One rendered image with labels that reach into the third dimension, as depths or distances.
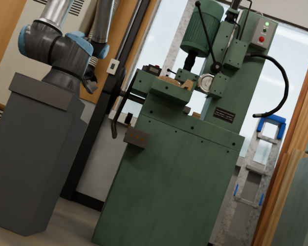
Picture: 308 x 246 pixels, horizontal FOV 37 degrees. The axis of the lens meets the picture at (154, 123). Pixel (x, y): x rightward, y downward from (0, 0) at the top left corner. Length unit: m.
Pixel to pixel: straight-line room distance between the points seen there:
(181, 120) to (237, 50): 0.51
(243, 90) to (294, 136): 1.38
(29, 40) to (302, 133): 2.51
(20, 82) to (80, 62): 0.29
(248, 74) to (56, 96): 1.17
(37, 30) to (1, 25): 2.29
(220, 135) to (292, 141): 1.53
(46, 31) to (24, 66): 1.80
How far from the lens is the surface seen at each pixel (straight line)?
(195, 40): 2.71
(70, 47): 2.16
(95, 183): 4.04
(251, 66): 2.72
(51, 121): 2.02
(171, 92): 2.36
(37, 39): 2.22
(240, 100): 2.67
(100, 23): 2.54
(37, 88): 2.06
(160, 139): 2.45
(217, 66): 2.61
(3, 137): 2.08
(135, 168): 2.43
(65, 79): 2.12
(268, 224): 3.69
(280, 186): 3.80
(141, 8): 4.23
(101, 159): 4.04
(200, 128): 2.48
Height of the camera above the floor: 0.40
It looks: 7 degrees up
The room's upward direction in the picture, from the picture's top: 21 degrees clockwise
